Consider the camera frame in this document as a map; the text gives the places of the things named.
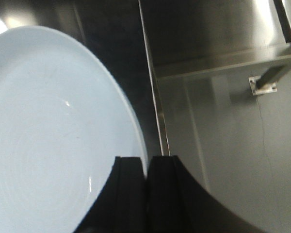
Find light blue plate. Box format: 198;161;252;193
0;26;148;233

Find table leg with foot plate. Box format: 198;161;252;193
248;65;289;96

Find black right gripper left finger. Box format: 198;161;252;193
75;157;146;233

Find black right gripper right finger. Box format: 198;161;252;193
147;155;262;233

